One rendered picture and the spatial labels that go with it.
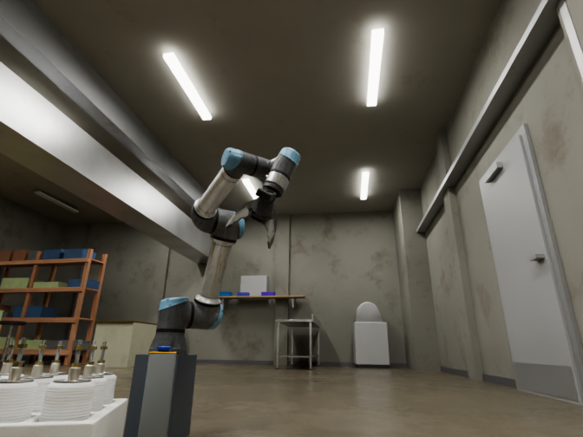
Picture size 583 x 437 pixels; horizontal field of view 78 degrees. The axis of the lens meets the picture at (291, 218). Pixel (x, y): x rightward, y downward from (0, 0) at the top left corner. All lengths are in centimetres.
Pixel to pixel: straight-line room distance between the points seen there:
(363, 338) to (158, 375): 671
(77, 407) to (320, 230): 810
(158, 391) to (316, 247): 774
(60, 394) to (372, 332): 702
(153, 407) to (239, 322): 764
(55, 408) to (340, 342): 762
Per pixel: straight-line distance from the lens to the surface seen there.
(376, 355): 771
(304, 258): 867
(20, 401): 102
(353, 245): 868
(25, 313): 898
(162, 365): 115
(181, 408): 162
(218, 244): 159
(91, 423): 94
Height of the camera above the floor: 33
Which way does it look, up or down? 20 degrees up
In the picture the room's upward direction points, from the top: 1 degrees clockwise
